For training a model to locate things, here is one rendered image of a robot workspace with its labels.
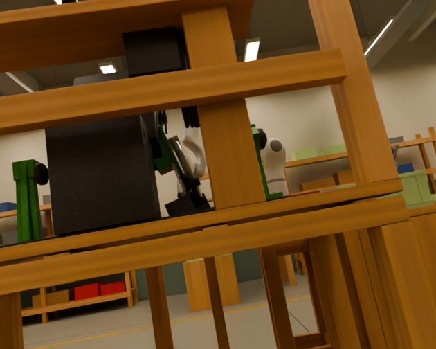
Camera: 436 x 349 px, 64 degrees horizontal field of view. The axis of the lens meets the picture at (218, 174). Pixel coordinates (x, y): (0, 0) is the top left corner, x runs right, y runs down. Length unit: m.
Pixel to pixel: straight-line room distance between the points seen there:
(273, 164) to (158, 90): 1.03
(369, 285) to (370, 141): 0.89
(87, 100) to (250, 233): 0.57
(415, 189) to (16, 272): 1.65
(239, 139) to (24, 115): 0.58
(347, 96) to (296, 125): 6.35
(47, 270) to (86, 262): 0.10
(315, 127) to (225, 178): 6.62
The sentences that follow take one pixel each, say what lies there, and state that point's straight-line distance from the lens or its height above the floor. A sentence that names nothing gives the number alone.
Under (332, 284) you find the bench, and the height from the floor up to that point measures 0.54.
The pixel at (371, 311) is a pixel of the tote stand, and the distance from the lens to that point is 1.83.
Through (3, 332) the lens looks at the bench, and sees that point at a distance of 1.78.
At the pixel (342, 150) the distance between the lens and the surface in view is 6.94.
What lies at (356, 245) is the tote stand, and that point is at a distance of 1.79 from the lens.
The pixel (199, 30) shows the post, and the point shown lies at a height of 1.42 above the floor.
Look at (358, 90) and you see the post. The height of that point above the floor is 1.16.
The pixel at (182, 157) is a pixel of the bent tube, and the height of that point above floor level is 1.12.
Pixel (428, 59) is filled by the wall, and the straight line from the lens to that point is 9.09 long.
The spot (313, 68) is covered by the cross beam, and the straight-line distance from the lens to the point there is 1.06.
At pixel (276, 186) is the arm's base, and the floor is 1.03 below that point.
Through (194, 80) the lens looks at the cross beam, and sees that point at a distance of 1.00.
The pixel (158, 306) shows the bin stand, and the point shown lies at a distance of 1.75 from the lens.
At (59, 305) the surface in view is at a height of 0.24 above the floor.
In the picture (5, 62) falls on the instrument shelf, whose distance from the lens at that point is 1.41.
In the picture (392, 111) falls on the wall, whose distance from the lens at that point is 8.23.
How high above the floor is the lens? 0.79
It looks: 11 degrees up
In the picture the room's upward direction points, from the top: 10 degrees counter-clockwise
